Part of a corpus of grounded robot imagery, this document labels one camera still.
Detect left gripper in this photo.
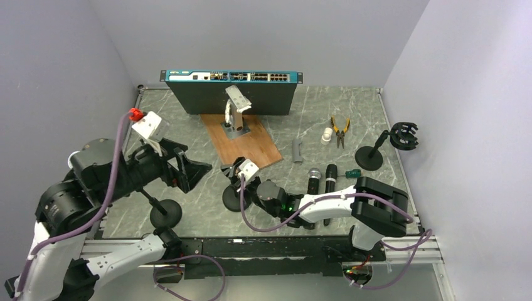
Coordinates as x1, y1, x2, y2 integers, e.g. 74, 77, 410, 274
102, 135, 213, 203

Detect black mic stand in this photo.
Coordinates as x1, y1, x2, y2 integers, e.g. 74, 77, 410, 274
220, 156, 257, 212
137, 188, 183, 228

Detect silver head black microphone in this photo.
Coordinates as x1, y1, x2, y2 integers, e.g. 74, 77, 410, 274
307, 167, 321, 195

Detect slim black microphone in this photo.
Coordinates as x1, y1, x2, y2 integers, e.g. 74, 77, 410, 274
323, 164, 338, 227

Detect shock mount mic stand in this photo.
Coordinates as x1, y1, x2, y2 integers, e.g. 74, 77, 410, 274
354, 122, 419, 172

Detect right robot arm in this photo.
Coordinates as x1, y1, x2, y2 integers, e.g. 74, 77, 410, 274
251, 177, 414, 260

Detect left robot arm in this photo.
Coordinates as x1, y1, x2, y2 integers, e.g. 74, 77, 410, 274
5, 139, 212, 300

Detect wooden board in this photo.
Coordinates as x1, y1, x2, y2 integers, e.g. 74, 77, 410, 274
200, 115, 283, 168

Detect grey plastic tube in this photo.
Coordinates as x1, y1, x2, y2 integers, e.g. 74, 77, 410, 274
292, 138, 304, 163

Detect white pipe fitting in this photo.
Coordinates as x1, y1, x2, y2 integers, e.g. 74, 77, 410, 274
320, 127, 334, 145

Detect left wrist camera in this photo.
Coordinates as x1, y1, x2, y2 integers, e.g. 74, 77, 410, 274
132, 112, 168, 142

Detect metal bracket fixture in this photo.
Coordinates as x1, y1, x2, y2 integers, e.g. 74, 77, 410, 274
221, 85, 252, 140

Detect blue network switch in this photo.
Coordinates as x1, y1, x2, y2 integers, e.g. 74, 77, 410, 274
159, 69, 304, 115

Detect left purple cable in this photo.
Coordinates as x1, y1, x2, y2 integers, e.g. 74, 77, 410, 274
12, 108, 226, 301

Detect black front rail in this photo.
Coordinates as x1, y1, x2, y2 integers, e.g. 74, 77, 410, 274
159, 235, 386, 280

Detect yellow handled pliers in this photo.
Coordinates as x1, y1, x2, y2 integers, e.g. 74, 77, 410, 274
330, 116, 351, 148

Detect green handled screwdriver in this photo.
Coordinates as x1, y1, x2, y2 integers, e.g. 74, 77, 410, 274
338, 169, 362, 179

